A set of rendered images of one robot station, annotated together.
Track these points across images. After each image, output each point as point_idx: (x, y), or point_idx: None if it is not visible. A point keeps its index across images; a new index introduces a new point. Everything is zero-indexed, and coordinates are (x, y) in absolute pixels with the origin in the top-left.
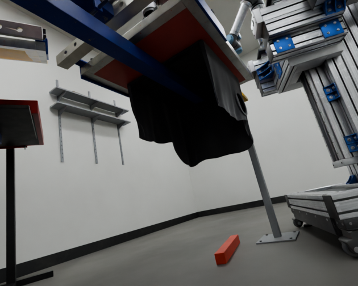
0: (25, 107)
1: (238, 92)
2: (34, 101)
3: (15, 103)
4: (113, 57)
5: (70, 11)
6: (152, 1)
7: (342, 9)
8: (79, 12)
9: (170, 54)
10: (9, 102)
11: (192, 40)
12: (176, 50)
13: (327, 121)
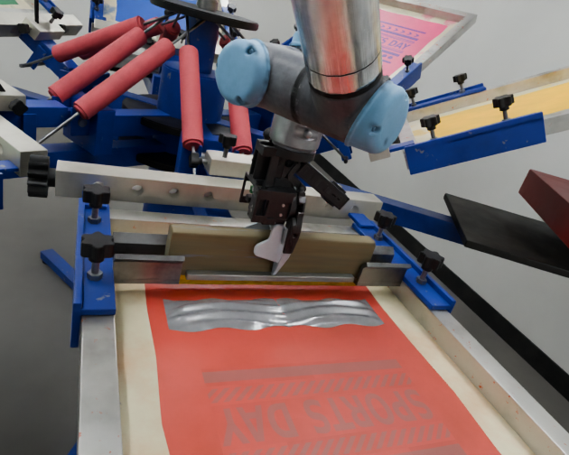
0: (463, 242)
1: None
2: None
3: (564, 211)
4: None
5: (195, 209)
6: (156, 203)
7: None
8: (199, 208)
9: (228, 292)
10: (561, 206)
11: (155, 290)
12: (207, 290)
13: None
